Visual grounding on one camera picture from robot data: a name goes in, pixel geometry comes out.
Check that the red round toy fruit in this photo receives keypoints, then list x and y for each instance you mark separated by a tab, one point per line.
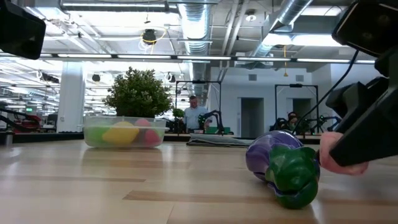
152	137

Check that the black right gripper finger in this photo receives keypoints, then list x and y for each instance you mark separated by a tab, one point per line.
354	102
373	137

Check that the person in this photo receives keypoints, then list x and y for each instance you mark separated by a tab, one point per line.
194	116
293	123

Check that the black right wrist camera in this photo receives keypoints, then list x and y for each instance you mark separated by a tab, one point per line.
367	25

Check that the black background rig frame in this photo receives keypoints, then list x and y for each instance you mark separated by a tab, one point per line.
199	81
295	85

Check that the white building column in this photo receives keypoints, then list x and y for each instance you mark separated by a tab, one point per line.
71	99

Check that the green plant in black pot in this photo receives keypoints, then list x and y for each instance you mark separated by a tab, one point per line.
138	93

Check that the grey folded cloth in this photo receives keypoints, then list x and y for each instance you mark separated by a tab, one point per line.
217	140

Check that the yellow toy lemon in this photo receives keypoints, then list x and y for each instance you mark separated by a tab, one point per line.
121	133

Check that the black metal table frame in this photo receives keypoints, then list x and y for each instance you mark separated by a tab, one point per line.
46	137

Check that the small green background plant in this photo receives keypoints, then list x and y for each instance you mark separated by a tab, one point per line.
178	112

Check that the purple toy eggplant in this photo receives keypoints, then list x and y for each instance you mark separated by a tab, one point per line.
289	174

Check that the clear plastic tupperware container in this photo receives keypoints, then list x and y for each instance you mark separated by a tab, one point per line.
161	124

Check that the grey background door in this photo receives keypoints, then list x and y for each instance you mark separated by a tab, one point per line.
301	107
252	118

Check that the silver ceiling air duct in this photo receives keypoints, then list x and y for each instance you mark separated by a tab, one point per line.
292	9
195	25

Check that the overhead LED light bar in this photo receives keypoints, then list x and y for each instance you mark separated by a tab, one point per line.
143	57

